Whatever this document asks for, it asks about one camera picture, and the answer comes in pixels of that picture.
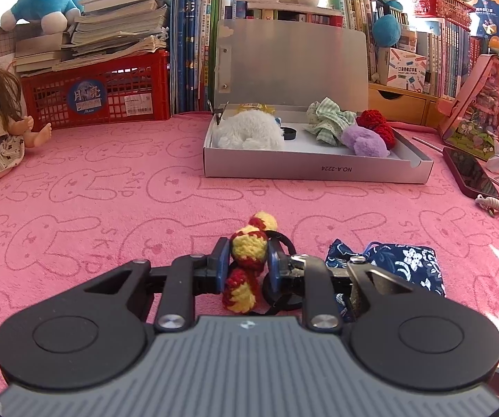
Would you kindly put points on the row of blue books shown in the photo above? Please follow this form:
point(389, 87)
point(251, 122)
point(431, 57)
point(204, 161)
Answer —
point(188, 52)

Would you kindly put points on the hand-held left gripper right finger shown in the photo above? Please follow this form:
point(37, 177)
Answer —
point(275, 265)

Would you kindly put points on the silver cardboard box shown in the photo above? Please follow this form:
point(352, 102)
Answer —
point(292, 167)

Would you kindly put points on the white colourful printed box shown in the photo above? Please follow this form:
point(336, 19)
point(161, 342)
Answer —
point(405, 69)

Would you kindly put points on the black round lid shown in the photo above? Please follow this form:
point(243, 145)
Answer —
point(292, 245)
point(289, 133)
point(275, 303)

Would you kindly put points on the wooden drawer organizer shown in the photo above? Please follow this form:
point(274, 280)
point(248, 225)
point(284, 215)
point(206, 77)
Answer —
point(405, 106)

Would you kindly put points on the green checked cloth toy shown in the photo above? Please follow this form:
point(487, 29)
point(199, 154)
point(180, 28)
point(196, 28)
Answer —
point(327, 124)

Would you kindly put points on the purple plush toy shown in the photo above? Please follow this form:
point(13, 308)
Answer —
point(364, 143)

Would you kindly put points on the pink triangular case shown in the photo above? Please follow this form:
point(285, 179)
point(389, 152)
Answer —
point(475, 108)

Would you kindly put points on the stack of magazines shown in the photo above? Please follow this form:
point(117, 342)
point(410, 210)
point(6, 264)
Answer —
point(114, 26)

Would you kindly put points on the small red basket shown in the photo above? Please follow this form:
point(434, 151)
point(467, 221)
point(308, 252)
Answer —
point(440, 4)

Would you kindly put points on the yellow red crochet toy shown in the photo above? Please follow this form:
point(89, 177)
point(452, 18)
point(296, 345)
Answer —
point(249, 245)

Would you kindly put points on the blue white plush elephant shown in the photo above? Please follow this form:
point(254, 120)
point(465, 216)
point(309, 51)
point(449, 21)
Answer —
point(45, 0)

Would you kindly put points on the row of shelf books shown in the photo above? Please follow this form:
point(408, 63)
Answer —
point(449, 61)

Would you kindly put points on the blue carton box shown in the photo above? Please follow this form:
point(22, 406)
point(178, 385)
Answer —
point(492, 21)

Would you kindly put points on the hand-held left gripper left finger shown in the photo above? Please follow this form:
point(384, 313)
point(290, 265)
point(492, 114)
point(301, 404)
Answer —
point(223, 265)

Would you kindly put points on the pink rabbit-print blanket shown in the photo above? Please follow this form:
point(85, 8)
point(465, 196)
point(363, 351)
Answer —
point(101, 208)

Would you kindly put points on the white thin stick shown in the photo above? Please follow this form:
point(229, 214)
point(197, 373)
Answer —
point(427, 144)

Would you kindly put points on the blue floral pouch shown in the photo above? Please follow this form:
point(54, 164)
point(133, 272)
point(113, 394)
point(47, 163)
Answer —
point(405, 265)

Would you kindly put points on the row of small books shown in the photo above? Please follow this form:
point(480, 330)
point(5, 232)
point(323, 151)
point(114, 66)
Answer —
point(353, 8)

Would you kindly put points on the large red plastic basket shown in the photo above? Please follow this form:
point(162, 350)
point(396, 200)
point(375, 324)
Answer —
point(49, 100)

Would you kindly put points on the black smartphone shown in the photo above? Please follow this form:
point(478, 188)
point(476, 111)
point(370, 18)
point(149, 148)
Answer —
point(470, 173)

